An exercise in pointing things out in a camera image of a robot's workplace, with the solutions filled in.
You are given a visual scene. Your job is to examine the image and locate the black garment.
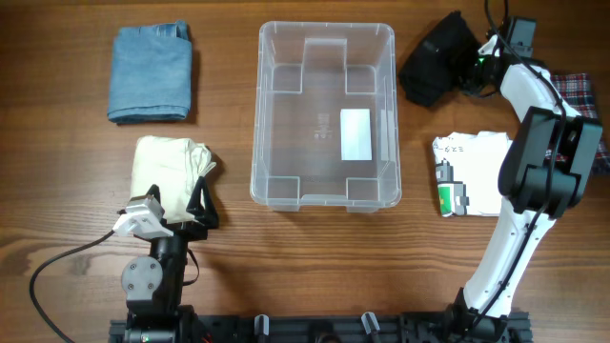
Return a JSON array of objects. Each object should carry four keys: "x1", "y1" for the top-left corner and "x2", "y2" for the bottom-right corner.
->
[{"x1": 398, "y1": 10, "x2": 480, "y2": 107}]

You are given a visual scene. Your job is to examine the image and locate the red plaid shirt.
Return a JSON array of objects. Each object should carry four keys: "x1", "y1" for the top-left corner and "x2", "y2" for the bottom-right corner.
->
[{"x1": 551, "y1": 73, "x2": 609, "y2": 175}]

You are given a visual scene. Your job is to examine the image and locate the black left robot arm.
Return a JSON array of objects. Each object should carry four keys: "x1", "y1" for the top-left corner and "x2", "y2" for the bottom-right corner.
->
[{"x1": 109, "y1": 176, "x2": 219, "y2": 343}]

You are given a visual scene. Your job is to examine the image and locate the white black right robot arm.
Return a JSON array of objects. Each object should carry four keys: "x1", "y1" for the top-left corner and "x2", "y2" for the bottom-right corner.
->
[{"x1": 442, "y1": 53, "x2": 602, "y2": 342}]

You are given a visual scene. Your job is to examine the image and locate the white label in container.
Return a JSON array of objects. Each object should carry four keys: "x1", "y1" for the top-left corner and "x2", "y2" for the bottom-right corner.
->
[{"x1": 340, "y1": 109, "x2": 373, "y2": 161}]

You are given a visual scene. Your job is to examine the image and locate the clear plastic storage container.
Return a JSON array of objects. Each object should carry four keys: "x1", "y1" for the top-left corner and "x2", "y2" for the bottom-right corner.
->
[{"x1": 250, "y1": 21, "x2": 402, "y2": 212}]

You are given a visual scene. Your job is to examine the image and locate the folded cream white garment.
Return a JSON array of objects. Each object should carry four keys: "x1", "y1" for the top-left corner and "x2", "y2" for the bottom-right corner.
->
[{"x1": 130, "y1": 135, "x2": 216, "y2": 224}]

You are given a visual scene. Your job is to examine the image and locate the folded white printed t-shirt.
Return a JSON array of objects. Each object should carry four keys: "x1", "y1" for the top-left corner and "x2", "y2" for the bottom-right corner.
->
[{"x1": 432, "y1": 131, "x2": 512, "y2": 217}]

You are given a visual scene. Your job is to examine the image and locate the folded blue denim jeans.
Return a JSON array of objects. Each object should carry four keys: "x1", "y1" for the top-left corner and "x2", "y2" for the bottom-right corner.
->
[{"x1": 107, "y1": 20, "x2": 193, "y2": 124}]

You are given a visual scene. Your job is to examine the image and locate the black left camera cable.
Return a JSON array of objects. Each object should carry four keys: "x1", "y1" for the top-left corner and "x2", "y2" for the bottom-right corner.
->
[{"x1": 29, "y1": 230, "x2": 117, "y2": 343}]

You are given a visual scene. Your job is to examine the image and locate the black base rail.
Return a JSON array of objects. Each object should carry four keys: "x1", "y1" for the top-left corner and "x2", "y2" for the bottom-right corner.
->
[{"x1": 108, "y1": 312, "x2": 534, "y2": 343}]

